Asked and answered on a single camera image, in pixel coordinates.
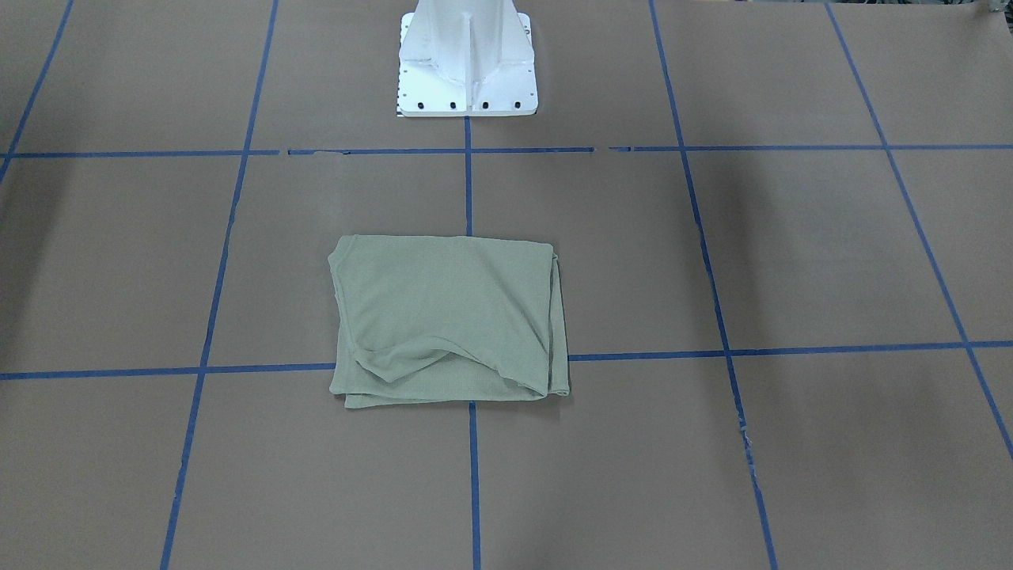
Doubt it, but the olive green long-sleeve shirt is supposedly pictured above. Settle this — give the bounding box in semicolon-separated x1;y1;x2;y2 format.
328;234;571;409

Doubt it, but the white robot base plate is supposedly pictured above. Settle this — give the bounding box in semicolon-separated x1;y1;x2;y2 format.
396;1;539;118

